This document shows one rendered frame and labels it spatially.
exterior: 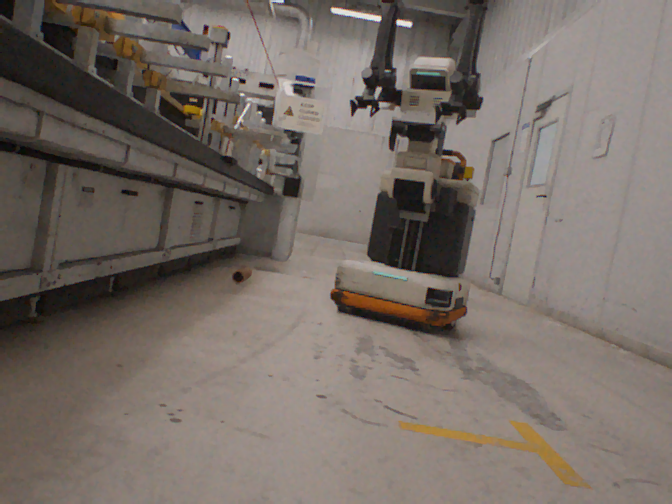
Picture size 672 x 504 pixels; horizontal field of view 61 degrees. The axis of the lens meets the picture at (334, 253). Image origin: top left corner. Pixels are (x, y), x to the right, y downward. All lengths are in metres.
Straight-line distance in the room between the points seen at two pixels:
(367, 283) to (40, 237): 1.64
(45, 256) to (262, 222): 4.04
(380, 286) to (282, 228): 2.84
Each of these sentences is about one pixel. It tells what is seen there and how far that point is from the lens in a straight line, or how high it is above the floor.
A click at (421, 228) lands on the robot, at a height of 0.52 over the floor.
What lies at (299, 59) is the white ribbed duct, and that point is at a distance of 10.04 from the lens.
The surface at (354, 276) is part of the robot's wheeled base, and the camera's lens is 2.98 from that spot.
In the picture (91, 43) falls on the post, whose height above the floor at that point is 0.77.
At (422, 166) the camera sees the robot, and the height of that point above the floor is 0.83.
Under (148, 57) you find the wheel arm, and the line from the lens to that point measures 1.76.
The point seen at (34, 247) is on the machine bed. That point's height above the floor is 0.23.
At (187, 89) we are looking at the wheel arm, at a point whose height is 0.80.
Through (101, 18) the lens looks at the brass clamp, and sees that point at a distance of 1.52.
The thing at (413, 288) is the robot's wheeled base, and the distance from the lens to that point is 2.89.
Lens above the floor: 0.47
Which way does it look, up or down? 3 degrees down
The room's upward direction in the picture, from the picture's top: 10 degrees clockwise
